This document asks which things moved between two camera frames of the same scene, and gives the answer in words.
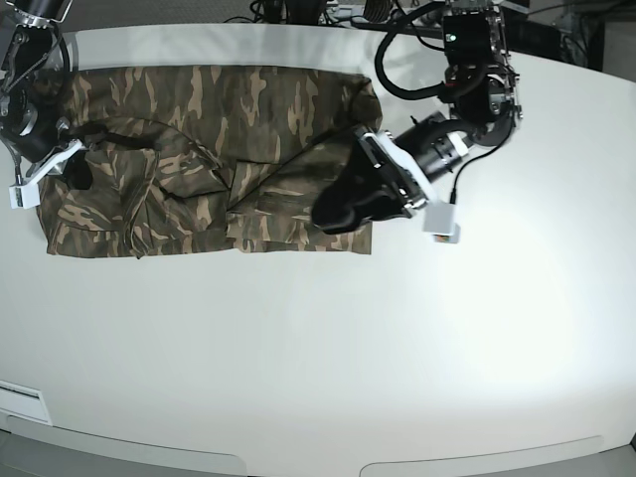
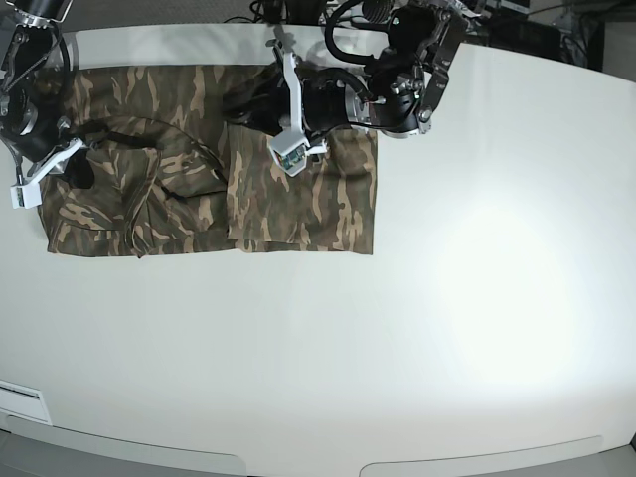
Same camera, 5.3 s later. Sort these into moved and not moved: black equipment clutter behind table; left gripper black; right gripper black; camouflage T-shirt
Moved: right gripper black
Not moved: black equipment clutter behind table; camouflage T-shirt; left gripper black
